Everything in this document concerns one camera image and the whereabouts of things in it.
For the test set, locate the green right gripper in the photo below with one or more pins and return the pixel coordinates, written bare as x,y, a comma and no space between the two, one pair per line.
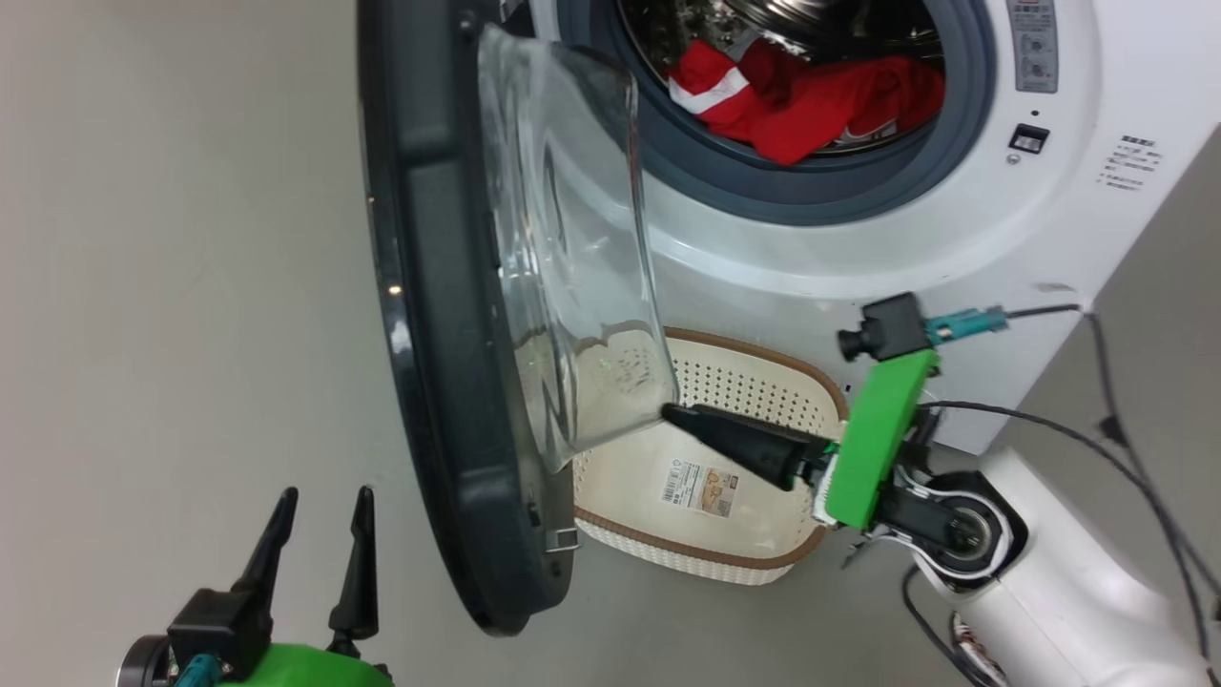
878,439

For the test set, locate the white front-load washing machine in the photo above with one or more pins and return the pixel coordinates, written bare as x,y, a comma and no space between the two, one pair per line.
954,239

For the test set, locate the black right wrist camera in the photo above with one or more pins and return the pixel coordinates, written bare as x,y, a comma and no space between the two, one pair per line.
892,329

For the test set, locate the teal left camera connector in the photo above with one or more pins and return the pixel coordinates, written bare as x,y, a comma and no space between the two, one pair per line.
198,670

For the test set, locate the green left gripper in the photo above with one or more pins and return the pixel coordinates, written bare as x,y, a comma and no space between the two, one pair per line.
305,668

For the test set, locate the teal camera connector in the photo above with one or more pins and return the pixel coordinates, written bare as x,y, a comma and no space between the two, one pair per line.
198,670
963,324

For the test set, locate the cream perforated laundry basket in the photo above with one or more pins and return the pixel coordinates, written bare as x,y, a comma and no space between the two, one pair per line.
754,401

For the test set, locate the teal right camera connector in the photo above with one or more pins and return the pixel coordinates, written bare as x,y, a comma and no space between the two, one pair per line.
963,324

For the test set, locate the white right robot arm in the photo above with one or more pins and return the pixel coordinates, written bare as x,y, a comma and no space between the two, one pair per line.
1040,582

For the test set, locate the black round glass washer door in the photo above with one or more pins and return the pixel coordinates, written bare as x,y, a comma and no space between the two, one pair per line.
439,286

